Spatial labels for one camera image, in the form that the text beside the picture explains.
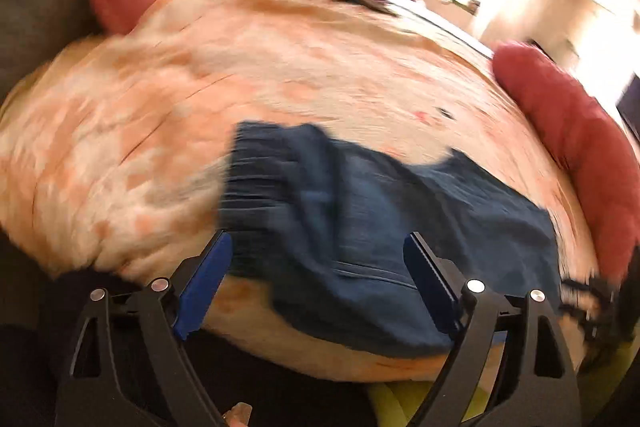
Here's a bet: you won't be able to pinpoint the black flat screen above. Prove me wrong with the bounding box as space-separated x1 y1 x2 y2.
617 74 640 135

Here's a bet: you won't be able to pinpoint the grey quilted headboard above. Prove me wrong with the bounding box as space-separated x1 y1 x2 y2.
0 0 103 100

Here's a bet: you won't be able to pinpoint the orange and white blanket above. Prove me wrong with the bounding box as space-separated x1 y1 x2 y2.
0 0 601 383

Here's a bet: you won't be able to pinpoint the blue denim pants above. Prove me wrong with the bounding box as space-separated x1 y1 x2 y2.
217 121 563 356

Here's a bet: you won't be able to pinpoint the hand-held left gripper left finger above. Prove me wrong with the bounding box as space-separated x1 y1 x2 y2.
54 229 236 427

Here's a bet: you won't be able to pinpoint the person's green clothing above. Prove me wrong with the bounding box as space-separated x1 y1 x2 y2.
370 339 638 427

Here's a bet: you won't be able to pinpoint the red rolled quilt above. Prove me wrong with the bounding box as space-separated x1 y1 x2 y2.
492 41 640 283

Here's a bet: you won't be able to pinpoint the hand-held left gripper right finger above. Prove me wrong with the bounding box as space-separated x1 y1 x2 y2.
402 231 583 427

